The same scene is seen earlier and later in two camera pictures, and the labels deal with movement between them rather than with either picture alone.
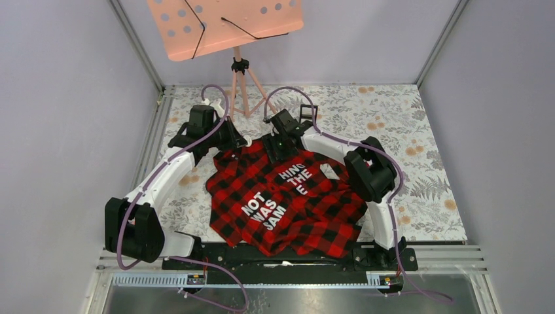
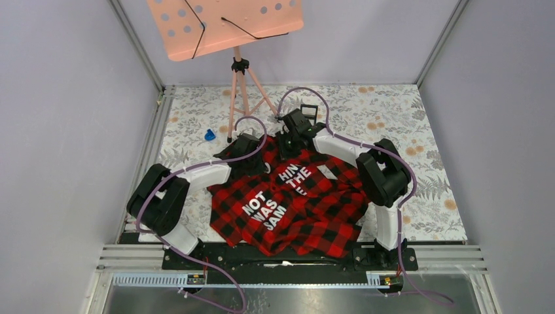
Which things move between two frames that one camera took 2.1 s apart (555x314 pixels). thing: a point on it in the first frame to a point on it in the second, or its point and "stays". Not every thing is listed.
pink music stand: x=188 y=28 stays
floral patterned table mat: x=216 y=118 stays
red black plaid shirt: x=305 y=205 stays
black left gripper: x=234 y=139 to x=260 y=168
